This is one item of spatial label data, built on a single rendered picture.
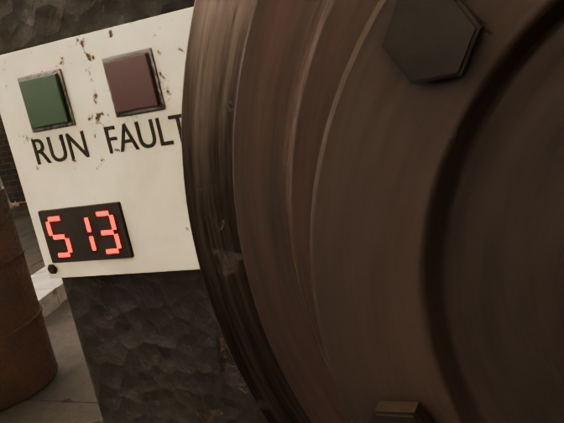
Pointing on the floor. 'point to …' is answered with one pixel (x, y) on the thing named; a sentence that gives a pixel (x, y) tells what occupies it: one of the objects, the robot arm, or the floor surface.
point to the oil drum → (20, 321)
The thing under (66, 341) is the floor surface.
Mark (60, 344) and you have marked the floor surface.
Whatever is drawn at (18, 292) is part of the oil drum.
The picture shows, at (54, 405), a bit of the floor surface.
